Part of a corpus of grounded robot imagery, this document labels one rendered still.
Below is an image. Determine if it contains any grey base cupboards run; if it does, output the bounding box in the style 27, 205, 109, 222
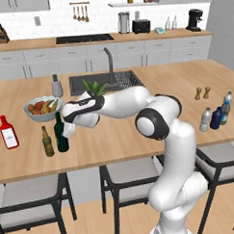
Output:
0, 34, 216, 83

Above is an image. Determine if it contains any clear bottle with blue label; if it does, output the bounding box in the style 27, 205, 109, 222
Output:
221, 91, 234, 117

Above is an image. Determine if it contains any brown wooden shaker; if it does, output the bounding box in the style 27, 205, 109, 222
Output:
194, 87, 203, 101
202, 86, 213, 100

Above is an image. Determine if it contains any dark blue plastic bottle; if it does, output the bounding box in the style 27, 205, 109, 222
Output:
208, 106, 223, 130

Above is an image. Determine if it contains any dark green glass bottle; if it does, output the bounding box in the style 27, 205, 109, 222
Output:
53, 111, 70, 153

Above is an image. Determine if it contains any black coffee machine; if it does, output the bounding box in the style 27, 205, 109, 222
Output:
184, 8, 205, 33

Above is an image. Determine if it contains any clear plastic bottle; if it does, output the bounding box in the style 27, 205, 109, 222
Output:
197, 107, 213, 133

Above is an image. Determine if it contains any red bottle with white label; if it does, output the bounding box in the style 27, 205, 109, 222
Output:
0, 114, 20, 151

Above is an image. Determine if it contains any red apple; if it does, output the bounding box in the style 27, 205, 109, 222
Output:
34, 101, 45, 112

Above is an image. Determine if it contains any black stool with grey seat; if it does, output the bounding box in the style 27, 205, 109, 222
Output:
98, 154, 169, 234
0, 171, 79, 234
192, 141, 234, 234

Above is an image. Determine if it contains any white wall shelf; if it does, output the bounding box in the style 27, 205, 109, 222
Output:
107, 0, 160, 9

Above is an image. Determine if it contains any olive brown glass bottle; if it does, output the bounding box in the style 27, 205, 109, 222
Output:
40, 124, 56, 158

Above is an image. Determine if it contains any dark sink basin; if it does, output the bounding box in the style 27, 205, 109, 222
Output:
67, 68, 145, 97

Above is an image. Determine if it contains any brown knife block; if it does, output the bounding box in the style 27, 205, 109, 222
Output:
0, 21, 12, 45

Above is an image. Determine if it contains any rail with hanging wooden tools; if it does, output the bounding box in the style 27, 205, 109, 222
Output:
68, 1, 91, 25

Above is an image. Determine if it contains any black toaster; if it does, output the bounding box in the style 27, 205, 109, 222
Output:
131, 18, 152, 36

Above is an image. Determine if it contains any grey plastic bottle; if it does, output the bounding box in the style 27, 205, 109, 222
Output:
219, 100, 232, 126

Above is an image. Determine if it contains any clear glass bottle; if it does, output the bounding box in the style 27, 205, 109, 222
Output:
170, 15, 179, 31
164, 15, 172, 31

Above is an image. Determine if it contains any black hob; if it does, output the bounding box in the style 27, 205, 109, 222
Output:
55, 33, 116, 45

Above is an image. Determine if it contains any green potted plant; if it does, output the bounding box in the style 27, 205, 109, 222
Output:
82, 78, 110, 98

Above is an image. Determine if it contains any grey pepper mill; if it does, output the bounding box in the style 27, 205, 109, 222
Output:
50, 73, 65, 98

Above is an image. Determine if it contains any orange fruit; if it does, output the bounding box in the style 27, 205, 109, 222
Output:
27, 103, 37, 115

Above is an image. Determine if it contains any yellow banana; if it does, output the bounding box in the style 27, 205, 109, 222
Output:
40, 98, 60, 115

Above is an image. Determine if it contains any grey sink tap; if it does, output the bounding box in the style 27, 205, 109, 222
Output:
102, 46, 117, 88

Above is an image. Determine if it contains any pale blue fruit bowl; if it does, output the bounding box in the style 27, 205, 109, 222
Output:
23, 95, 65, 124

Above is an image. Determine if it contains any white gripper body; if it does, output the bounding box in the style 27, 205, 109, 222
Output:
60, 120, 78, 141

